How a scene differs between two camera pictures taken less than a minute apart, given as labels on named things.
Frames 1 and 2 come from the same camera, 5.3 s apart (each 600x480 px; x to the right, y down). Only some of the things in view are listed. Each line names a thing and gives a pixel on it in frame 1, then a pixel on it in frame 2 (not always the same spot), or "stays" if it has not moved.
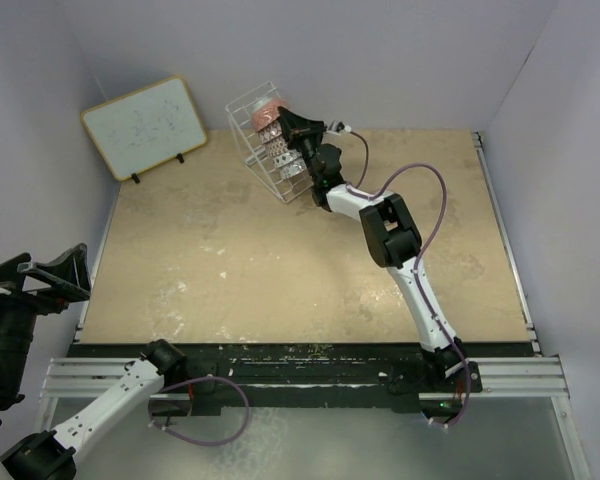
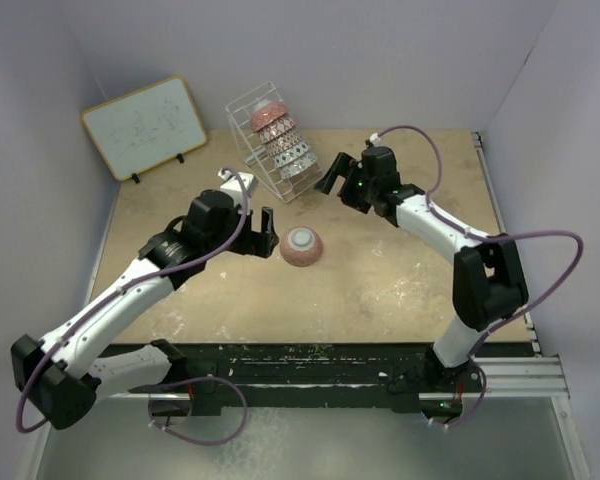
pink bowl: [267, 111] stays
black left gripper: [66, 274] → [257, 243]
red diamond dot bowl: [287, 157] stays
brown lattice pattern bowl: [276, 146] stays
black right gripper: [297, 130] → [349, 169]
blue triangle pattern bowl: [270, 132] stays
